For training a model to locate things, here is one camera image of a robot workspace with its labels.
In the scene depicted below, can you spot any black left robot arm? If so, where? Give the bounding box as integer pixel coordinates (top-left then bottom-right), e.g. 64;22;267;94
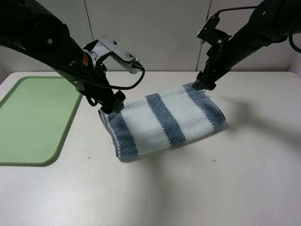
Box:
0;0;125;114

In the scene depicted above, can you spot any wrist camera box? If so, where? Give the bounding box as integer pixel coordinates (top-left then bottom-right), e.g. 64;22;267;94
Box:
98;35;140;74
197;14;220;45

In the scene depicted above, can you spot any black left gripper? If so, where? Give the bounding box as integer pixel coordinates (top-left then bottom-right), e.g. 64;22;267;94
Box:
56;40;126;114

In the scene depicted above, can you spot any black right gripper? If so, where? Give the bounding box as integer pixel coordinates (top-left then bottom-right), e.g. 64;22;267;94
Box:
192;29;242;90

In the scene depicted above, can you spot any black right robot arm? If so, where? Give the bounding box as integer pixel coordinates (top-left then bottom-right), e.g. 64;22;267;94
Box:
192;0;301;91

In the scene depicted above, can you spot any green plastic tray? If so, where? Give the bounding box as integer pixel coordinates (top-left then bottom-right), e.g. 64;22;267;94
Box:
0;76;82;166

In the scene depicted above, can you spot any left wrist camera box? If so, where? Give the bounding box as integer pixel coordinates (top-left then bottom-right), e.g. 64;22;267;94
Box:
98;35;140;74

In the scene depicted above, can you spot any blue white striped towel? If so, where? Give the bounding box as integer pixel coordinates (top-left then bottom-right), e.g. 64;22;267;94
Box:
98;83;226;159

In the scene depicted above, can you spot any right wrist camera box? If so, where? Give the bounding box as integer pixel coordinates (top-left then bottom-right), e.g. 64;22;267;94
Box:
197;14;220;45

